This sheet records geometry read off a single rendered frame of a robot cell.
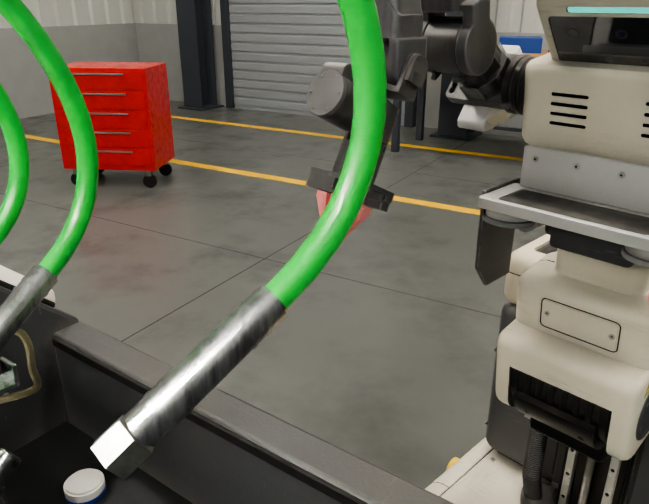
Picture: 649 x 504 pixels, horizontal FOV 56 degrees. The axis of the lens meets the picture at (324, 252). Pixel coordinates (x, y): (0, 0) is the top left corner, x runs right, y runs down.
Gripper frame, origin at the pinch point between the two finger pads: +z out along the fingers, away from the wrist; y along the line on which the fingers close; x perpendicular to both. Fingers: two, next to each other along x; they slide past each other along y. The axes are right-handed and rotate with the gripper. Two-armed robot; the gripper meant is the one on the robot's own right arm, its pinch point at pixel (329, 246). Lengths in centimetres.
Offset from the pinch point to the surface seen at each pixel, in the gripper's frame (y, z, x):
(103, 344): -5.2, 17.5, -24.0
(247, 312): 34, 2, -42
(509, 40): -217, -191, 378
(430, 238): -141, -13, 245
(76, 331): -10.0, 17.9, -24.8
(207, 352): 33, 4, -43
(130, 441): 33, 8, -45
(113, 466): 33, 9, -46
